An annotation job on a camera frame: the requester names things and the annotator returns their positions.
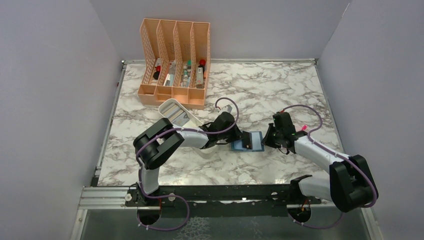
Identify red black item in organizer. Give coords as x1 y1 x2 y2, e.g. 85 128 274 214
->
153 65 162 80

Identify dark credit card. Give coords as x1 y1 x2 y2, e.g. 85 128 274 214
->
241 131 253 149

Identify teal card holder wallet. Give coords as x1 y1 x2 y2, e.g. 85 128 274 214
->
231 131 265 152

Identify red capped stick in organizer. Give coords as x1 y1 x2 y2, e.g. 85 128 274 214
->
196 59 206 89

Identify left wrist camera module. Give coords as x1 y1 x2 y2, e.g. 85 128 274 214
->
220 104 233 114

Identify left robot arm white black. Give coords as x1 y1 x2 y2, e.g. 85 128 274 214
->
133 111 243 206

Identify white oblong plastic tray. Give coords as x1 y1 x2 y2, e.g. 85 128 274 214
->
158 98 218 159

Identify peach plastic file organizer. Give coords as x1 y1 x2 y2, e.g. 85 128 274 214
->
137 18 211 110

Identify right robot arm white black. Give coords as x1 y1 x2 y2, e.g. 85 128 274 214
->
262 111 379 213

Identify grey box in organizer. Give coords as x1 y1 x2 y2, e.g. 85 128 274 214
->
163 62 176 87

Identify black mounting rail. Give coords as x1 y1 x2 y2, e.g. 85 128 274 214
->
124 184 322 218

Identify teal capped tubes in organizer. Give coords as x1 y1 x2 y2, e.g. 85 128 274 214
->
181 60 192 88

